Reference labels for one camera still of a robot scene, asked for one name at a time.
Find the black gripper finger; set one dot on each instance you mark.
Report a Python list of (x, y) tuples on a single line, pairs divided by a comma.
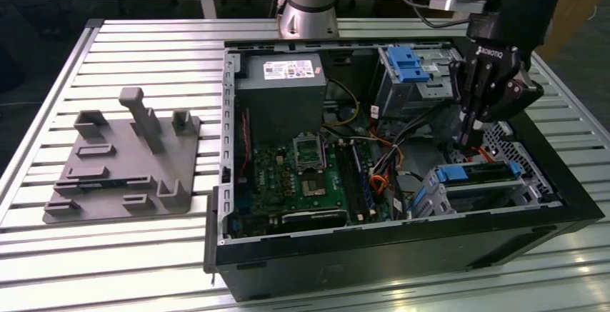
[(467, 90), (511, 99)]

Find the metal disk bay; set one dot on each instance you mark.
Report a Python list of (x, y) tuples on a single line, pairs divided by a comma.
[(480, 198)]

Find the blue RAM slot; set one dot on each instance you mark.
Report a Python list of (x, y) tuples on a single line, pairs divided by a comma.
[(365, 188)]

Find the black RAM slot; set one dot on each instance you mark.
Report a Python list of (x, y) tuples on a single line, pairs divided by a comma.
[(348, 180)]

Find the metal optical drive cage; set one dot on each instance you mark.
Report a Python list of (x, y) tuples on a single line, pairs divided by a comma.
[(428, 87)]

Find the wooden cabinet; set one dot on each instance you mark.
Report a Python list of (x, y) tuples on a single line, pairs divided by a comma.
[(580, 23)]

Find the blue drive latch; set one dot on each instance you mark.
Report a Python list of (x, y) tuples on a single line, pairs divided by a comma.
[(404, 64)]

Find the grey power supply unit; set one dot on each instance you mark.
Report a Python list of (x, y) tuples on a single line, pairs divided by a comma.
[(280, 101)]

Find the CPU socket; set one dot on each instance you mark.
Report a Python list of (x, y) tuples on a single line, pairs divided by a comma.
[(315, 187)]

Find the green motherboard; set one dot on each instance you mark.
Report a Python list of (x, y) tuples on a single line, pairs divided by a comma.
[(276, 172)]

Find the black graphics card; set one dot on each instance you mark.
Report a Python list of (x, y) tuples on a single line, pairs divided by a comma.
[(313, 216)]

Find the black open PC case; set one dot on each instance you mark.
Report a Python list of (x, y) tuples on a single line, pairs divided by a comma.
[(380, 255)]

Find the grey plastic parts rack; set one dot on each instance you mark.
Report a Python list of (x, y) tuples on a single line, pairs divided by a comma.
[(124, 169)]

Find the RAM stick in rack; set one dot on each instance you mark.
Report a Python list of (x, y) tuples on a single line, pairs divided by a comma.
[(104, 184)]

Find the black table corner cap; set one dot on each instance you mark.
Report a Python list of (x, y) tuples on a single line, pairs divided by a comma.
[(93, 23)]

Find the white bench frame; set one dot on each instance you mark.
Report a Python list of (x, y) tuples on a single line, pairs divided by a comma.
[(209, 2)]

